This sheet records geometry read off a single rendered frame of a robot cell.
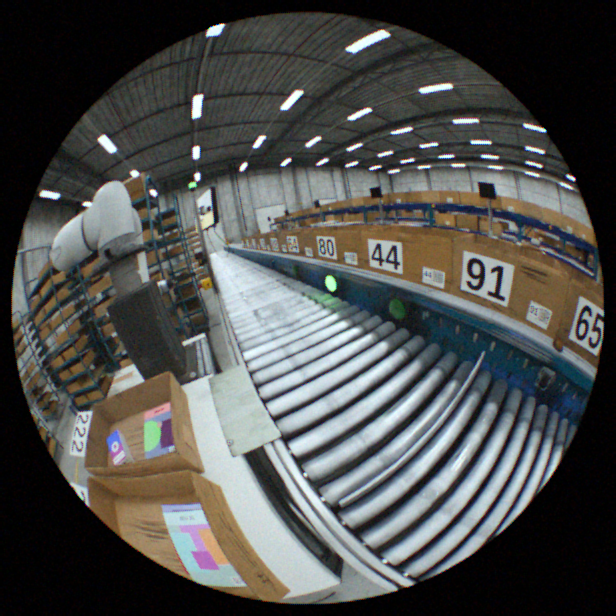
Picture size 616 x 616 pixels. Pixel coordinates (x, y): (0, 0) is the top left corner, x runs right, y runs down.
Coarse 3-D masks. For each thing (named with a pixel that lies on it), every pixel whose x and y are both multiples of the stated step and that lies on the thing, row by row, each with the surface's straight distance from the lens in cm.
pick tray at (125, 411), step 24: (144, 384) 64; (168, 384) 62; (96, 408) 79; (120, 408) 75; (144, 408) 71; (96, 432) 75; (192, 432) 53; (96, 456) 71; (144, 456) 60; (168, 456) 41; (192, 456) 45
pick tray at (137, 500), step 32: (96, 480) 61; (128, 480) 48; (160, 480) 42; (192, 480) 35; (96, 512) 62; (128, 512) 61; (160, 512) 52; (224, 512) 39; (160, 544) 52; (224, 544) 33; (256, 576) 35
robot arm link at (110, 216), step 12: (108, 192) 72; (120, 192) 72; (96, 204) 73; (108, 204) 70; (120, 204) 70; (84, 216) 75; (96, 216) 71; (108, 216) 69; (120, 216) 69; (132, 216) 74; (84, 228) 73; (96, 228) 70; (108, 228) 68; (120, 228) 68; (132, 228) 72; (96, 240) 71; (108, 240) 68
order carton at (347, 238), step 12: (336, 228) 122; (348, 228) 128; (360, 228) 123; (372, 228) 116; (336, 240) 94; (348, 240) 87; (360, 240) 82; (336, 252) 96; (348, 252) 89; (360, 252) 83; (348, 264) 91; (360, 264) 85
